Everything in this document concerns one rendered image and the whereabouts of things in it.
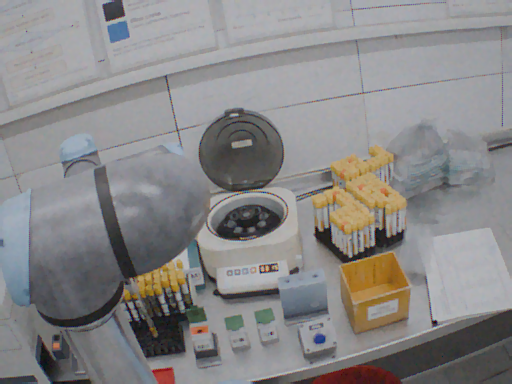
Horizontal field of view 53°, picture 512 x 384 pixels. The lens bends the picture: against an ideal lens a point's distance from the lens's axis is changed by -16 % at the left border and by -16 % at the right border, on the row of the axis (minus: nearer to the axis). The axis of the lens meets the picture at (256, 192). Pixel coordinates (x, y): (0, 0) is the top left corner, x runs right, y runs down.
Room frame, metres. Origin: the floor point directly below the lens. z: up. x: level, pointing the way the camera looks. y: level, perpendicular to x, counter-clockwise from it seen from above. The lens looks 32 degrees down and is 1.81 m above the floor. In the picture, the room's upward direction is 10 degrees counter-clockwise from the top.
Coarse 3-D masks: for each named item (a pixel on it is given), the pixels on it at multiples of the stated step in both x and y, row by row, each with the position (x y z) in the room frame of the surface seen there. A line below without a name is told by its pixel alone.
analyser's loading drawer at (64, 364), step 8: (72, 352) 0.85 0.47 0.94; (56, 360) 0.85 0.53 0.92; (64, 360) 0.85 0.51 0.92; (72, 360) 0.82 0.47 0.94; (48, 368) 0.83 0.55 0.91; (56, 368) 0.82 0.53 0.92; (64, 368) 0.82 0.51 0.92; (72, 368) 0.80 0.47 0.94; (80, 368) 0.82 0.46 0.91; (56, 376) 0.80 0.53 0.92; (64, 376) 0.80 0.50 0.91; (72, 376) 0.80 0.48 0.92; (80, 376) 0.79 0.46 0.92
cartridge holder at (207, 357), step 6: (216, 336) 0.91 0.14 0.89; (216, 342) 0.88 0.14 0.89; (210, 348) 0.85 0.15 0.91; (216, 348) 0.85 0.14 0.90; (198, 354) 0.85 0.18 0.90; (204, 354) 0.85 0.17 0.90; (210, 354) 0.85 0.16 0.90; (216, 354) 0.85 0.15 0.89; (198, 360) 0.84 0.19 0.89; (204, 360) 0.84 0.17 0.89; (210, 360) 0.83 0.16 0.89; (216, 360) 0.83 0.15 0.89; (198, 366) 0.83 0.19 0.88; (204, 366) 0.83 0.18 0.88
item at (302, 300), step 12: (288, 276) 0.97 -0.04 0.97; (312, 276) 0.96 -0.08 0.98; (324, 276) 0.95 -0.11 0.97; (288, 288) 0.94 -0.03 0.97; (300, 288) 0.94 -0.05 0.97; (312, 288) 0.94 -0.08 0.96; (324, 288) 0.94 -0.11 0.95; (288, 300) 0.94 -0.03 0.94; (300, 300) 0.94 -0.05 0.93; (312, 300) 0.94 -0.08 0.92; (324, 300) 0.94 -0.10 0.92; (288, 312) 0.94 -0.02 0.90; (300, 312) 0.94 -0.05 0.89; (312, 312) 0.94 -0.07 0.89; (324, 312) 0.93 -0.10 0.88
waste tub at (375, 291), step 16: (384, 256) 0.98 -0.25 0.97; (352, 272) 0.97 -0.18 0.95; (368, 272) 0.98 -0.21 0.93; (384, 272) 0.98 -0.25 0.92; (400, 272) 0.92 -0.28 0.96; (352, 288) 0.97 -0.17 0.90; (368, 288) 0.98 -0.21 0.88; (384, 288) 0.96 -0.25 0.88; (400, 288) 0.92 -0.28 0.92; (352, 304) 0.86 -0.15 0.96; (368, 304) 0.85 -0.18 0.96; (384, 304) 0.85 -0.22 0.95; (400, 304) 0.85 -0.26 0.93; (352, 320) 0.86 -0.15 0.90; (368, 320) 0.85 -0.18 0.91; (384, 320) 0.85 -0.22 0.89; (400, 320) 0.85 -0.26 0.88
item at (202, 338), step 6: (192, 324) 0.89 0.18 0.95; (198, 324) 0.89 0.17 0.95; (204, 324) 0.89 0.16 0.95; (192, 330) 0.87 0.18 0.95; (198, 330) 0.87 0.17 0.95; (204, 330) 0.87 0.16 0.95; (210, 330) 0.89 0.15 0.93; (192, 336) 0.86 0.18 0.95; (198, 336) 0.86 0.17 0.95; (204, 336) 0.86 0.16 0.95; (210, 336) 0.86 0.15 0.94; (192, 342) 0.85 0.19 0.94; (198, 342) 0.85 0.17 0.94; (204, 342) 0.85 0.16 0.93; (210, 342) 0.85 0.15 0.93; (198, 348) 0.85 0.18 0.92; (204, 348) 0.85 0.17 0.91
